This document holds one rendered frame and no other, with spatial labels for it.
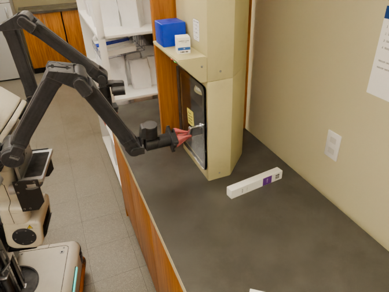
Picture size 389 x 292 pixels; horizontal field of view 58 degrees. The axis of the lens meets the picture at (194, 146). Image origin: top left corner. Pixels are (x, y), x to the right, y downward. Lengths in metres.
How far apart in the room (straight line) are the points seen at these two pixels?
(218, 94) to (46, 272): 1.45
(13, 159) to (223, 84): 0.82
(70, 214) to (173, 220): 1.73
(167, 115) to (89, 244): 1.31
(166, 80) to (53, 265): 1.27
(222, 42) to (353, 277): 0.91
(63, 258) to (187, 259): 1.18
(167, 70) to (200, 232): 0.77
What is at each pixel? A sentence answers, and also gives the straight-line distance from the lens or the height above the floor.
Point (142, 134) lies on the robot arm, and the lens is 1.41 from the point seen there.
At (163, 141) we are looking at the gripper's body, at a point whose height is 1.16.
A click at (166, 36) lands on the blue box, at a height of 1.55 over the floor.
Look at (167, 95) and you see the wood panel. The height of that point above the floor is 1.22.
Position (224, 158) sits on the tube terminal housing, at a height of 1.04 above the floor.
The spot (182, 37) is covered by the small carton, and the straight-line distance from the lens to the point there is 1.36.
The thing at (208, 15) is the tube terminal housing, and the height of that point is 1.65.
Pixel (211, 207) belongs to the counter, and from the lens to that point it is 1.44.
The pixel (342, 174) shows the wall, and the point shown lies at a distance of 1.50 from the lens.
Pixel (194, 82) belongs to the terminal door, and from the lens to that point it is 1.45.
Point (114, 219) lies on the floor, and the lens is 2.87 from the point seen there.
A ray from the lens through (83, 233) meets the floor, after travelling 2.83.
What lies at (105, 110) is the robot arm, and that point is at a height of 1.36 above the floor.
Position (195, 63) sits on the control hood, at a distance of 1.31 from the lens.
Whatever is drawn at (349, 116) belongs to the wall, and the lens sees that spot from 1.40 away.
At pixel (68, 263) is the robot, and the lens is 2.27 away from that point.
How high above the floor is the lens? 1.89
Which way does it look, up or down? 31 degrees down
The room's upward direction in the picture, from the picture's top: 2 degrees counter-clockwise
